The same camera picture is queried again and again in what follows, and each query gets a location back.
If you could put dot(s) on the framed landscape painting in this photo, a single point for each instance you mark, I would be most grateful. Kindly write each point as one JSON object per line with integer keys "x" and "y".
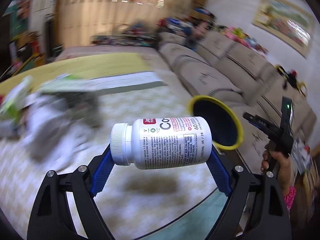
{"x": 286, "y": 21}

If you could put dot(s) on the green white plastic bottle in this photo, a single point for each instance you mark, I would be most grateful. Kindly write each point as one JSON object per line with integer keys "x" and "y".
{"x": 15, "y": 100}

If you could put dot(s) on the yellow rimmed trash bin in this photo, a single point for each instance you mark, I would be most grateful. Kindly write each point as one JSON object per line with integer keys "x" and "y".
{"x": 226, "y": 129}

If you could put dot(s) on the black yellow plush toy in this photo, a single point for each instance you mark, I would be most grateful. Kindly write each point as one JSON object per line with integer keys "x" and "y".
{"x": 290, "y": 78}

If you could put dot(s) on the white standing air conditioner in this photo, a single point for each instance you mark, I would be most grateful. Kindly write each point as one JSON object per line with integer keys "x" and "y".
{"x": 38, "y": 11}

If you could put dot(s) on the green grey drink carton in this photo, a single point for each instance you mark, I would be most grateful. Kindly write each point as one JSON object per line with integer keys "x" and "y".
{"x": 73, "y": 91}

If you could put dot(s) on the person's right hand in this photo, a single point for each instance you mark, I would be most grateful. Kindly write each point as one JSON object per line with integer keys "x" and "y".
{"x": 282, "y": 168}

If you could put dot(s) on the pile of plush toys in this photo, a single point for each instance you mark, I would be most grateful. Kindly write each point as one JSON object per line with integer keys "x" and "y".
{"x": 238, "y": 35}

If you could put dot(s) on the beige sofa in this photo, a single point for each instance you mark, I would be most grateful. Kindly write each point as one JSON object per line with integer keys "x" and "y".
{"x": 245, "y": 81}

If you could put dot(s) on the white supplement pill bottle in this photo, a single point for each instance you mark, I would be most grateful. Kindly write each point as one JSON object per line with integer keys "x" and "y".
{"x": 159, "y": 143}

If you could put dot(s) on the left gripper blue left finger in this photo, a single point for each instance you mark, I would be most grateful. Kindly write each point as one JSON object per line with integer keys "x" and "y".
{"x": 100, "y": 168}

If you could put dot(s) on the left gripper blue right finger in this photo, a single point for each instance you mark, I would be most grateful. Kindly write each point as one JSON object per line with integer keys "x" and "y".
{"x": 219, "y": 173}

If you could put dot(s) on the cream curtains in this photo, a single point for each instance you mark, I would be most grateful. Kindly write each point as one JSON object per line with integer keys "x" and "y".
{"x": 79, "y": 20}

